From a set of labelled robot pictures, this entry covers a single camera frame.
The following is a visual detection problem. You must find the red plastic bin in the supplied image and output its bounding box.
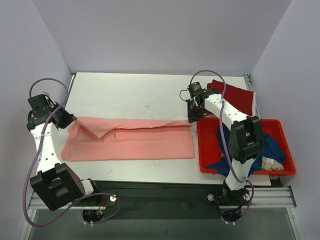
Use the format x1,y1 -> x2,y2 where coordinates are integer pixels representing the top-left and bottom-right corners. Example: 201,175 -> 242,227
196,117 -> 296,178

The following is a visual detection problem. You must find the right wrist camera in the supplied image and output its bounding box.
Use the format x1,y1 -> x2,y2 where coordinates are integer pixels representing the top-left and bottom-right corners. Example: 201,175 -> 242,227
187,81 -> 203,98

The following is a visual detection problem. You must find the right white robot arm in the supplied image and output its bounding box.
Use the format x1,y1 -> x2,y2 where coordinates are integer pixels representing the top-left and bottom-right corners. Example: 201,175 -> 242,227
186,82 -> 265,204

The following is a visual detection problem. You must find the folded dark red t shirt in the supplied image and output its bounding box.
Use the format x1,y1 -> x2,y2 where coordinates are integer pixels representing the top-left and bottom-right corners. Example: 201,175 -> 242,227
206,79 -> 255,117

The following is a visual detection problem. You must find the pink t shirt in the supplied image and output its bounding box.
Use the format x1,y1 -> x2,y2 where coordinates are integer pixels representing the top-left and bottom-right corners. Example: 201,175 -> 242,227
61,116 -> 195,162

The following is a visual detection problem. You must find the blue printed t shirt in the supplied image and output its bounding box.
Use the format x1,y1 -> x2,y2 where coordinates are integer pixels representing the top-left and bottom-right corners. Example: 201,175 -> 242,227
204,127 -> 286,177

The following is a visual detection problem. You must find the aluminium frame rail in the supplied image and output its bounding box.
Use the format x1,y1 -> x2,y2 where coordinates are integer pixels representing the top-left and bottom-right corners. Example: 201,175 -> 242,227
27,187 -> 297,210

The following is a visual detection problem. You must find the beige t shirt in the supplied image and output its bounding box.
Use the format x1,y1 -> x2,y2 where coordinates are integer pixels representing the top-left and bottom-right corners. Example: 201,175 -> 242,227
261,156 -> 284,171

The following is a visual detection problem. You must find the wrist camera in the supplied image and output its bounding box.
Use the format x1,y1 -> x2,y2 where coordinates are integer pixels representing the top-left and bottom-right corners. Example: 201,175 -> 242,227
187,81 -> 203,98
27,93 -> 54,111

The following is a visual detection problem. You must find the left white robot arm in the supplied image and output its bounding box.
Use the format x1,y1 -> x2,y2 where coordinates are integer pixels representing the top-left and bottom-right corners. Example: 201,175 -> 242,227
26,93 -> 101,211

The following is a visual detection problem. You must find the purple cable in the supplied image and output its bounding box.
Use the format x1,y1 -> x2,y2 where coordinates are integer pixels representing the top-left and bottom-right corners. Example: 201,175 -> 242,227
189,69 -> 255,224
22,77 -> 122,227

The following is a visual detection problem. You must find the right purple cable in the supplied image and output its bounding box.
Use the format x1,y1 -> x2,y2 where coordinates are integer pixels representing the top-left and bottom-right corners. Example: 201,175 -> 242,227
189,69 -> 255,224

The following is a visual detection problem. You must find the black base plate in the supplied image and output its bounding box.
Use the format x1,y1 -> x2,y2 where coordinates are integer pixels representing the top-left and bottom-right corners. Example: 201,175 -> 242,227
71,179 -> 252,221

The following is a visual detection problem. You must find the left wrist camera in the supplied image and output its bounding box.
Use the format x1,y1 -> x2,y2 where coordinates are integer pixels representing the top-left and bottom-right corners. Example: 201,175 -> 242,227
27,93 -> 54,111

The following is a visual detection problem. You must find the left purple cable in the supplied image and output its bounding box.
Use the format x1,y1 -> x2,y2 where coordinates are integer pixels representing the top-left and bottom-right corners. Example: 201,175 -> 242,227
22,77 -> 122,227

